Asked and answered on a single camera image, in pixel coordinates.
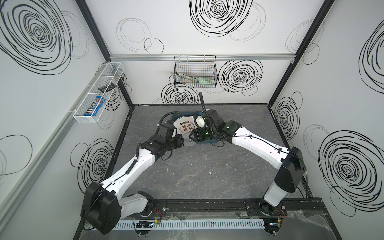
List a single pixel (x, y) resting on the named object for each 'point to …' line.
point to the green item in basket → (206, 81)
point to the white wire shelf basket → (111, 73)
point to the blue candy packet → (96, 105)
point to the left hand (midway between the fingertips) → (186, 139)
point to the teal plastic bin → (208, 141)
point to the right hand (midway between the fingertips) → (189, 136)
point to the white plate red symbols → (183, 125)
